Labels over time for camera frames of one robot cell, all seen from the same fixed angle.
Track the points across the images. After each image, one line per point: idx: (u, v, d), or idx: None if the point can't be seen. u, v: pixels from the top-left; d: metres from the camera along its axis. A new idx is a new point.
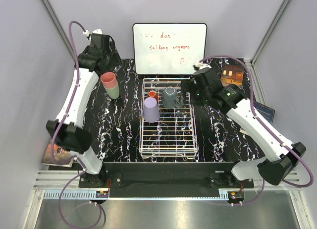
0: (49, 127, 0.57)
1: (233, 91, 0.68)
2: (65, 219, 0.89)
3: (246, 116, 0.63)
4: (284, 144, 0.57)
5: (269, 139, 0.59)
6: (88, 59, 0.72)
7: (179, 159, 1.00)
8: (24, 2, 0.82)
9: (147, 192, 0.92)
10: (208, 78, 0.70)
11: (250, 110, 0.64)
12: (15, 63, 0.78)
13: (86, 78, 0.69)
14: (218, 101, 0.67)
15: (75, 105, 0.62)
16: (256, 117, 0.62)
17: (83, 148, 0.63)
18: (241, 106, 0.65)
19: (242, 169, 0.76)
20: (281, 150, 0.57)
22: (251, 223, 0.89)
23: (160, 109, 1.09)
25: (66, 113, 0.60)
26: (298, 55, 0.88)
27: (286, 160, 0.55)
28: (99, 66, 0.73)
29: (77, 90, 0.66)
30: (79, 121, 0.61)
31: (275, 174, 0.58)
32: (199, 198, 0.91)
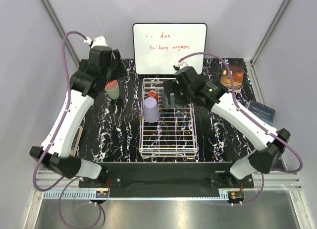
0: (33, 153, 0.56)
1: (214, 87, 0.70)
2: (65, 219, 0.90)
3: (230, 109, 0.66)
4: (269, 132, 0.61)
5: (255, 129, 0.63)
6: (84, 80, 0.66)
7: (179, 159, 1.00)
8: (24, 2, 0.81)
9: (147, 192, 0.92)
10: (189, 76, 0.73)
11: (233, 103, 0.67)
12: (15, 63, 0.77)
13: (78, 102, 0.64)
14: (202, 98, 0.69)
15: (62, 133, 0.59)
16: (239, 109, 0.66)
17: (69, 175, 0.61)
18: (224, 100, 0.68)
19: (240, 167, 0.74)
20: (267, 139, 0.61)
22: (251, 223, 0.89)
23: (160, 109, 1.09)
25: (51, 142, 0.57)
26: (298, 56, 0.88)
27: (272, 147, 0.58)
28: (95, 88, 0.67)
29: (66, 116, 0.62)
30: (65, 151, 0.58)
31: (264, 165, 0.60)
32: (199, 198, 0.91)
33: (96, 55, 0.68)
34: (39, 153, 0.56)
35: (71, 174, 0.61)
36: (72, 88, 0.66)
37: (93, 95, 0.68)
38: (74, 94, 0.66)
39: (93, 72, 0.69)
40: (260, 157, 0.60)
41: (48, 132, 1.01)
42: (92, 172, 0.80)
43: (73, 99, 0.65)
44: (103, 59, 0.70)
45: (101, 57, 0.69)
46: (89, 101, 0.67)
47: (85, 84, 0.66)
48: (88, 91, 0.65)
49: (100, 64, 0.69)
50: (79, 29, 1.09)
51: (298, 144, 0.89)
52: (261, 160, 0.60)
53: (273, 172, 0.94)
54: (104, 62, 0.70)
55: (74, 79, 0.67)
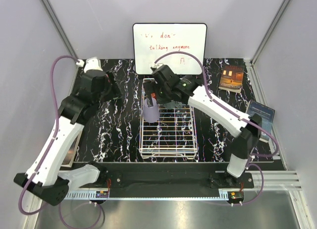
0: (18, 180, 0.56)
1: (188, 82, 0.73)
2: (65, 219, 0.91)
3: (203, 100, 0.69)
4: (240, 118, 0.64)
5: (228, 116, 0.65)
6: (74, 105, 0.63)
7: (179, 159, 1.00)
8: (24, 2, 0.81)
9: (147, 192, 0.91)
10: (165, 74, 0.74)
11: (206, 94, 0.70)
12: (15, 63, 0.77)
13: (66, 130, 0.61)
14: (177, 93, 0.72)
15: (48, 162, 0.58)
16: (212, 99, 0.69)
17: (55, 202, 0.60)
18: (197, 93, 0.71)
19: (232, 162, 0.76)
20: (240, 124, 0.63)
22: (251, 223, 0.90)
23: (160, 109, 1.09)
25: (36, 171, 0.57)
26: (298, 56, 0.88)
27: (245, 132, 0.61)
28: (85, 114, 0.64)
29: (52, 144, 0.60)
30: (50, 180, 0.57)
31: (242, 150, 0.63)
32: (198, 198, 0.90)
33: (88, 81, 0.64)
34: (24, 181, 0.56)
35: (57, 201, 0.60)
36: (62, 115, 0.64)
37: (83, 122, 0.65)
38: (63, 120, 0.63)
39: (84, 97, 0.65)
40: (237, 144, 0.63)
41: (48, 132, 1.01)
42: (90, 176, 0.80)
43: (62, 126, 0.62)
44: (95, 84, 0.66)
45: (93, 83, 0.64)
46: (80, 126, 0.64)
47: (75, 111, 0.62)
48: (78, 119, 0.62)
49: (93, 88, 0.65)
50: (79, 29, 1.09)
51: (298, 144, 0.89)
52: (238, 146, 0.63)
53: (272, 172, 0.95)
54: (96, 85, 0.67)
55: (64, 104, 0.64)
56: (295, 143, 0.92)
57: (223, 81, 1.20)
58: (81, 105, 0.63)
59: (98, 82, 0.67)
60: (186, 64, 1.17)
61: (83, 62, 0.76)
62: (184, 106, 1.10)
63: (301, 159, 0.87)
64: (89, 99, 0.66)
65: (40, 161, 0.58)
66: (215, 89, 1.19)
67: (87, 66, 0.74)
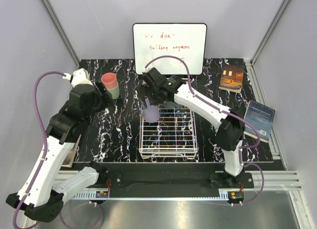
0: (10, 202, 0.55)
1: (174, 81, 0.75)
2: (64, 219, 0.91)
3: (187, 96, 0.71)
4: (221, 110, 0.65)
5: (209, 109, 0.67)
6: (62, 123, 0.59)
7: (179, 159, 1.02)
8: (24, 2, 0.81)
9: (147, 192, 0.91)
10: (153, 76, 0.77)
11: (188, 91, 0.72)
12: (15, 63, 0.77)
13: (55, 149, 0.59)
14: (164, 92, 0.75)
15: (39, 183, 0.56)
16: (195, 95, 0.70)
17: (49, 218, 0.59)
18: (182, 91, 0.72)
19: (226, 158, 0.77)
20: (221, 116, 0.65)
22: (251, 223, 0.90)
23: (160, 109, 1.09)
25: (27, 193, 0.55)
26: (298, 56, 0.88)
27: (225, 122, 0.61)
28: (74, 133, 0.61)
29: (42, 164, 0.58)
30: (42, 200, 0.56)
31: (226, 141, 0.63)
32: (199, 198, 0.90)
33: (76, 99, 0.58)
34: (15, 203, 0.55)
35: (52, 217, 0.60)
36: (50, 134, 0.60)
37: (74, 139, 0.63)
38: (52, 140, 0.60)
39: (75, 113, 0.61)
40: (220, 135, 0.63)
41: None
42: (89, 181, 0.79)
43: (50, 145, 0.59)
44: (84, 102, 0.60)
45: (83, 100, 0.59)
46: (71, 143, 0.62)
47: (63, 129, 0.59)
48: (66, 139, 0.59)
49: (82, 106, 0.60)
50: (79, 29, 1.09)
51: (298, 144, 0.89)
52: (222, 137, 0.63)
53: (273, 173, 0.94)
54: (85, 103, 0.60)
55: (51, 123, 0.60)
56: (295, 143, 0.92)
57: (223, 81, 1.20)
58: (72, 123, 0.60)
59: (88, 99, 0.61)
60: (186, 64, 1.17)
61: (71, 76, 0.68)
62: (184, 106, 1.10)
63: (301, 159, 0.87)
64: (79, 116, 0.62)
65: (31, 182, 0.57)
66: (215, 89, 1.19)
67: (75, 80, 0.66)
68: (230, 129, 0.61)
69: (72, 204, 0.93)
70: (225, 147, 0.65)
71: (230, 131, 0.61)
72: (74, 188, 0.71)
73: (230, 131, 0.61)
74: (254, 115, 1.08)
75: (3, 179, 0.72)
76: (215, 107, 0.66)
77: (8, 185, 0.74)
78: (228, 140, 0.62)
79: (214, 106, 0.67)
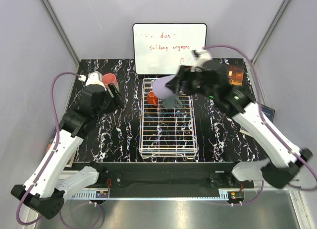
0: (15, 193, 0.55)
1: (240, 95, 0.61)
2: (64, 219, 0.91)
3: (254, 121, 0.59)
4: (292, 151, 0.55)
5: (276, 145, 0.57)
6: (74, 118, 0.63)
7: (179, 159, 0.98)
8: (24, 3, 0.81)
9: (148, 192, 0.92)
10: (221, 78, 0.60)
11: (257, 114, 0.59)
12: (15, 63, 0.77)
13: (66, 142, 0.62)
14: (225, 106, 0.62)
15: (47, 173, 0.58)
16: (265, 123, 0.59)
17: (50, 215, 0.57)
18: (248, 109, 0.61)
19: (243, 168, 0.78)
20: (289, 157, 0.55)
22: (251, 223, 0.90)
23: (160, 109, 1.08)
25: (34, 183, 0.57)
26: (298, 56, 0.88)
27: (294, 167, 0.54)
28: (85, 128, 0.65)
29: (52, 156, 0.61)
30: (47, 192, 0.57)
31: (281, 182, 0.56)
32: (199, 198, 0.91)
33: (87, 97, 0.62)
34: (21, 194, 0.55)
35: (52, 214, 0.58)
36: (62, 128, 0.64)
37: (83, 135, 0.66)
38: (63, 133, 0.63)
39: (84, 111, 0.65)
40: (280, 175, 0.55)
41: (48, 132, 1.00)
42: (89, 181, 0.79)
43: (62, 138, 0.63)
44: (94, 100, 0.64)
45: (93, 97, 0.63)
46: (80, 138, 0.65)
47: (74, 124, 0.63)
48: (78, 133, 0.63)
49: (93, 104, 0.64)
50: (80, 29, 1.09)
51: (298, 144, 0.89)
52: (279, 178, 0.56)
53: None
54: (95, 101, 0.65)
55: (64, 118, 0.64)
56: (294, 143, 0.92)
57: None
58: (82, 120, 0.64)
59: (98, 97, 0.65)
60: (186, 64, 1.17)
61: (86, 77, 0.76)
62: (184, 107, 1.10)
63: None
64: (89, 113, 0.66)
65: (39, 172, 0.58)
66: None
67: (89, 81, 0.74)
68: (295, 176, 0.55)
69: (72, 204, 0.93)
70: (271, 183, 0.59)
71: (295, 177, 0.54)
72: (74, 186, 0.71)
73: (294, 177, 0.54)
74: None
75: (4, 179, 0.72)
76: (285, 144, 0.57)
77: (8, 185, 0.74)
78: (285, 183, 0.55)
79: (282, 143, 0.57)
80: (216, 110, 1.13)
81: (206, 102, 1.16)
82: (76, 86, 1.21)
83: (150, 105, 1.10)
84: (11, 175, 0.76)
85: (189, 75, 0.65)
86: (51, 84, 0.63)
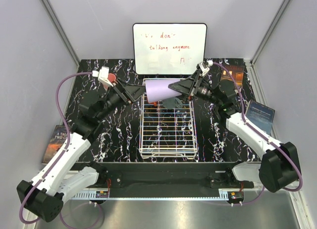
0: (21, 188, 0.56)
1: (230, 109, 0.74)
2: (64, 219, 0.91)
3: (237, 123, 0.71)
4: (270, 141, 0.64)
5: (257, 138, 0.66)
6: (83, 125, 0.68)
7: (179, 159, 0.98)
8: (24, 2, 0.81)
9: (148, 192, 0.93)
10: (229, 98, 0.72)
11: (240, 118, 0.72)
12: (15, 63, 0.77)
13: (77, 143, 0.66)
14: (217, 116, 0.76)
15: (55, 171, 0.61)
16: (246, 123, 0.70)
17: (49, 217, 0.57)
18: (234, 116, 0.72)
19: (245, 167, 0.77)
20: (268, 147, 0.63)
22: (251, 223, 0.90)
23: (160, 109, 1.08)
25: (42, 178, 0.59)
26: (298, 56, 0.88)
27: (272, 155, 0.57)
28: (94, 134, 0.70)
29: (62, 155, 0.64)
30: (52, 190, 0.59)
31: (267, 177, 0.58)
32: (199, 198, 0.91)
33: (85, 109, 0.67)
34: (27, 189, 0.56)
35: (51, 217, 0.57)
36: (74, 131, 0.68)
37: (92, 140, 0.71)
38: (75, 135, 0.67)
39: (89, 119, 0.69)
40: (263, 169, 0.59)
41: (48, 132, 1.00)
42: (89, 181, 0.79)
43: (73, 139, 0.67)
44: (93, 110, 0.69)
45: (91, 108, 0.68)
46: (89, 143, 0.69)
47: (83, 131, 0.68)
48: (88, 136, 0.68)
49: (93, 112, 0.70)
50: (80, 29, 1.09)
51: (297, 144, 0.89)
52: (264, 171, 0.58)
53: None
54: (93, 110, 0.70)
55: (77, 124, 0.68)
56: (294, 142, 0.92)
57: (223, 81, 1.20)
58: (91, 126, 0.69)
59: (96, 106, 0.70)
60: (186, 64, 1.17)
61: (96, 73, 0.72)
62: (184, 106, 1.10)
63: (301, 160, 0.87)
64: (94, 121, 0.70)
65: (48, 169, 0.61)
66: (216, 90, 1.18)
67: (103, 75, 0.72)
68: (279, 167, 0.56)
69: (72, 204, 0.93)
70: (267, 186, 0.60)
71: (279, 168, 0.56)
72: (74, 187, 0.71)
73: (276, 168, 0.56)
74: (254, 115, 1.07)
75: (3, 179, 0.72)
76: (264, 138, 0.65)
77: (7, 186, 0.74)
78: (271, 176, 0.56)
79: (263, 137, 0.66)
80: None
81: (206, 102, 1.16)
82: (76, 86, 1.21)
83: (150, 105, 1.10)
84: (11, 175, 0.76)
85: (198, 83, 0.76)
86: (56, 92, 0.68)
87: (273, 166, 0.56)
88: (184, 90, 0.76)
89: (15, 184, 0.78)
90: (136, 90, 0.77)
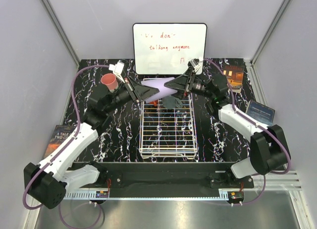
0: (27, 170, 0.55)
1: (222, 100, 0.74)
2: (64, 219, 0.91)
3: (228, 111, 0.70)
4: (257, 124, 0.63)
5: (246, 123, 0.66)
6: (92, 118, 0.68)
7: (179, 159, 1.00)
8: (24, 2, 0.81)
9: (147, 192, 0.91)
10: (222, 93, 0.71)
11: (231, 108, 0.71)
12: (15, 63, 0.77)
13: (86, 132, 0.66)
14: (210, 109, 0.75)
15: (63, 156, 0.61)
16: (236, 111, 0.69)
17: (51, 203, 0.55)
18: (225, 107, 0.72)
19: (242, 164, 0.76)
20: (256, 130, 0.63)
22: (251, 223, 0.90)
23: (160, 109, 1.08)
25: (50, 162, 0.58)
26: (298, 55, 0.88)
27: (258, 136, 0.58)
28: (103, 126, 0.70)
29: (71, 142, 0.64)
30: (58, 174, 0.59)
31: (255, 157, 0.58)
32: (199, 198, 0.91)
33: (93, 103, 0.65)
34: (33, 172, 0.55)
35: (53, 203, 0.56)
36: (84, 121, 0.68)
37: (100, 131, 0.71)
38: (84, 125, 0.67)
39: (98, 112, 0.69)
40: (252, 153, 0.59)
41: (48, 133, 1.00)
42: (90, 178, 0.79)
43: (82, 129, 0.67)
44: (101, 103, 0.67)
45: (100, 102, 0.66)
46: (97, 134, 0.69)
47: (92, 123, 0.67)
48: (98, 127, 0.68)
49: (102, 106, 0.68)
50: (80, 29, 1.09)
51: (297, 144, 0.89)
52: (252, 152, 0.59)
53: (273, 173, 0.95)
54: (102, 103, 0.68)
55: (86, 115, 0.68)
56: (294, 142, 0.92)
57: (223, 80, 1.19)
58: (100, 119, 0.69)
59: (105, 100, 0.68)
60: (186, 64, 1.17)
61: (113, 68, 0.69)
62: (184, 106, 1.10)
63: (301, 159, 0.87)
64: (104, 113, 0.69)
65: (56, 154, 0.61)
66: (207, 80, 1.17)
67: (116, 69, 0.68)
68: (266, 147, 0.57)
69: (71, 204, 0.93)
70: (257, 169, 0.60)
71: (265, 148, 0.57)
72: (76, 180, 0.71)
73: (264, 146, 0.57)
74: (254, 115, 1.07)
75: (3, 179, 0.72)
76: (252, 121, 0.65)
77: (6, 186, 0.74)
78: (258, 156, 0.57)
79: (250, 120, 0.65)
80: None
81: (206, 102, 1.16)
82: (76, 86, 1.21)
83: (150, 105, 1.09)
84: (10, 175, 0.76)
85: (191, 79, 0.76)
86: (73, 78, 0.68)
87: (259, 145, 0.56)
88: (180, 86, 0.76)
89: (13, 184, 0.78)
90: (147, 91, 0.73)
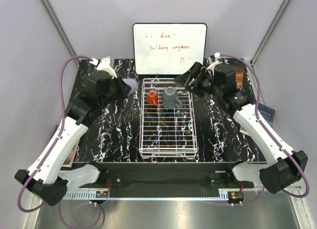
0: (19, 178, 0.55)
1: (240, 96, 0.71)
2: (64, 219, 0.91)
3: (249, 118, 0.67)
4: (283, 148, 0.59)
5: (269, 142, 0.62)
6: (80, 107, 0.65)
7: (179, 159, 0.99)
8: (24, 2, 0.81)
9: (147, 192, 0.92)
10: (228, 80, 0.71)
11: (254, 114, 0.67)
12: (15, 63, 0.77)
13: (71, 129, 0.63)
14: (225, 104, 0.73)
15: (50, 160, 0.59)
16: (258, 120, 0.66)
17: (52, 201, 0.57)
18: (245, 108, 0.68)
19: (246, 168, 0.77)
20: (280, 154, 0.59)
22: (251, 223, 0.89)
23: (160, 109, 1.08)
25: (37, 168, 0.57)
26: (298, 56, 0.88)
27: (282, 164, 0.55)
28: (90, 116, 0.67)
29: (57, 142, 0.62)
30: (50, 179, 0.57)
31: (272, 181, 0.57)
32: (199, 198, 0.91)
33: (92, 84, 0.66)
34: (24, 179, 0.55)
35: (55, 200, 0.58)
36: (68, 114, 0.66)
37: (88, 124, 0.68)
38: (69, 120, 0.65)
39: (90, 99, 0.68)
40: (270, 175, 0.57)
41: (48, 133, 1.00)
42: (90, 178, 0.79)
43: (66, 126, 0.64)
44: (99, 87, 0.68)
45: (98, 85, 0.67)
46: (85, 127, 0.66)
47: (80, 111, 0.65)
48: (83, 120, 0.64)
49: (98, 90, 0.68)
50: (80, 29, 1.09)
51: (297, 144, 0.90)
52: (270, 176, 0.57)
53: None
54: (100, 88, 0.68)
55: (70, 105, 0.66)
56: (294, 142, 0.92)
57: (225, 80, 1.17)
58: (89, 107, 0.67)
59: (103, 84, 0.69)
60: (186, 65, 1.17)
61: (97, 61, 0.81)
62: (184, 106, 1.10)
63: None
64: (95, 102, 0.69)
65: (43, 158, 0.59)
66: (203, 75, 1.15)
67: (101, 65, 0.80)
68: (287, 175, 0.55)
69: (72, 204, 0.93)
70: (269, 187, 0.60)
71: (285, 176, 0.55)
72: (76, 179, 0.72)
73: (284, 176, 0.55)
74: None
75: (3, 179, 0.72)
76: (277, 142, 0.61)
77: (6, 185, 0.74)
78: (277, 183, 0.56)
79: (275, 141, 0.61)
80: (216, 110, 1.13)
81: (206, 102, 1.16)
82: (76, 86, 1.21)
83: (150, 105, 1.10)
84: (10, 175, 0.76)
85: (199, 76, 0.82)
86: (62, 68, 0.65)
87: (281, 174, 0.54)
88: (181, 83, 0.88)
89: (13, 184, 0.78)
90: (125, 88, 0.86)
